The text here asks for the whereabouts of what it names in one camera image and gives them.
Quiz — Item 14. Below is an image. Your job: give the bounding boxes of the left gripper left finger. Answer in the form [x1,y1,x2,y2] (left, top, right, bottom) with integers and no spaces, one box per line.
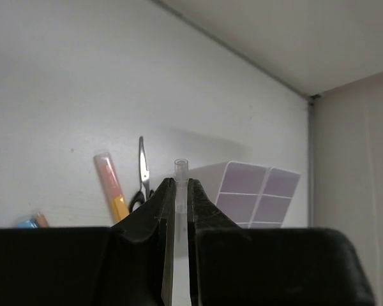
[0,178,176,305]

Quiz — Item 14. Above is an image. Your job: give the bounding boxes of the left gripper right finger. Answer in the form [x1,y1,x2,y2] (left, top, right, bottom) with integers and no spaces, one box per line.
[187,179,375,305]

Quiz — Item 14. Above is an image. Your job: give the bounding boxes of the clear pen cap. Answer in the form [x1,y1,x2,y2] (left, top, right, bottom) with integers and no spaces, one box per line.
[174,159,189,257]

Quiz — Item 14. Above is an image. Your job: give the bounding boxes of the orange yellow-capped highlighter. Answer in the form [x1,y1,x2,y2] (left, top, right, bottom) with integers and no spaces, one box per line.
[94,152,130,223]

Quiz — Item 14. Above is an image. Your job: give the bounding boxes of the white six-slot organizer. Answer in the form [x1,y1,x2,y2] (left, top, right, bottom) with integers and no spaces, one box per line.
[189,161,301,229]

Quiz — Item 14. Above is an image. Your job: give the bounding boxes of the orange pen beside tape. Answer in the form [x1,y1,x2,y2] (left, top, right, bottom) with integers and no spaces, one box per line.
[34,212,49,228]

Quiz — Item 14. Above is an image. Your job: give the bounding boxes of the black handled scissors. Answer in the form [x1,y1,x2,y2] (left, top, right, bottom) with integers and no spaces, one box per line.
[129,136,154,213]

